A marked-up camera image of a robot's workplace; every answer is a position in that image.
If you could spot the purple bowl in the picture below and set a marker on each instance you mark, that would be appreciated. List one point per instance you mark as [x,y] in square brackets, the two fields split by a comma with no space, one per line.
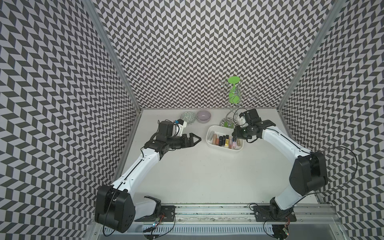
[203,116]

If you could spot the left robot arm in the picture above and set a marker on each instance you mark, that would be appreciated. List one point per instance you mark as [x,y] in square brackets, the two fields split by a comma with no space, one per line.
[115,207]

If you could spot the chrome jewelry stand green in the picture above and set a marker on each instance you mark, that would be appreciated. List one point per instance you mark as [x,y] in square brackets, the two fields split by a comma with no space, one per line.
[233,92]

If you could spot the white storage box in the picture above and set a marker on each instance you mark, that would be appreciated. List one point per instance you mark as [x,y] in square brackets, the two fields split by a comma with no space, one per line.
[221,131]

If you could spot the green patterned bowl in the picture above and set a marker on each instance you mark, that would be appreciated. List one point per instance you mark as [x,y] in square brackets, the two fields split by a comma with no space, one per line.
[188,117]

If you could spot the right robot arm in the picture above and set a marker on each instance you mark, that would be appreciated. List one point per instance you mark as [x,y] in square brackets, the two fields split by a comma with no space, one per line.
[308,169]

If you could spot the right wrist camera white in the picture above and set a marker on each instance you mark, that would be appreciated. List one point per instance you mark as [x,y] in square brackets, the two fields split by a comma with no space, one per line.
[252,118]

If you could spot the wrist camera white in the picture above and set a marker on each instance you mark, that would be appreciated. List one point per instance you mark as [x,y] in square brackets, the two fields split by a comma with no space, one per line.
[252,118]
[180,126]

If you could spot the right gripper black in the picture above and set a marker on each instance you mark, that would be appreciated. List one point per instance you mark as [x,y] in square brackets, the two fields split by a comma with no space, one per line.
[237,134]

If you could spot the peach lipstick tube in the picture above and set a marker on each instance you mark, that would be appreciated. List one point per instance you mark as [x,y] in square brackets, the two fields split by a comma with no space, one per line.
[214,139]

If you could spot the aluminium front rail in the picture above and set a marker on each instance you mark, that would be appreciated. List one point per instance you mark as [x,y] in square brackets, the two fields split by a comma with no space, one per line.
[317,214]

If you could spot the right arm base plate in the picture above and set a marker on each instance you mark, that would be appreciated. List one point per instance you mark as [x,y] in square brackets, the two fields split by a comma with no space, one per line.
[266,213]

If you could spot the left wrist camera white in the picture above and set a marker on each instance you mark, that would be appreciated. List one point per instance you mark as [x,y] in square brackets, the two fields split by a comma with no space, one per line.
[180,126]

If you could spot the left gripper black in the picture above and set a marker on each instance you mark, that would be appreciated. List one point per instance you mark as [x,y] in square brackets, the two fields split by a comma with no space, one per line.
[190,143]

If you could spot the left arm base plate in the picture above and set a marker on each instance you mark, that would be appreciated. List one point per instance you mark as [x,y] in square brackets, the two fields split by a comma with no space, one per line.
[166,213]

